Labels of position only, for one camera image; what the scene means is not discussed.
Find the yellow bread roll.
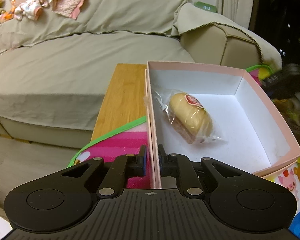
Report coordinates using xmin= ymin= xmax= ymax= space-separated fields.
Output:
xmin=152 ymin=87 xmax=225 ymax=145

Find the pink cardboard box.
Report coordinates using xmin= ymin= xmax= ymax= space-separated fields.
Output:
xmin=146 ymin=61 xmax=300 ymax=188

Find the colourful cartoon play mat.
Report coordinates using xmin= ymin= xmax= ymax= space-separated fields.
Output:
xmin=67 ymin=64 xmax=300 ymax=237

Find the beige sofa with cover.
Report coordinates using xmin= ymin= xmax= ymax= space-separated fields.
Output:
xmin=0 ymin=0 xmax=282 ymax=148

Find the green digital clock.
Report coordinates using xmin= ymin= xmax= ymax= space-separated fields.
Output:
xmin=193 ymin=1 xmax=217 ymax=13

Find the pink baby clothes pile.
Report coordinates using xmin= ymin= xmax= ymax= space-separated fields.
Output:
xmin=0 ymin=0 xmax=86 ymax=24

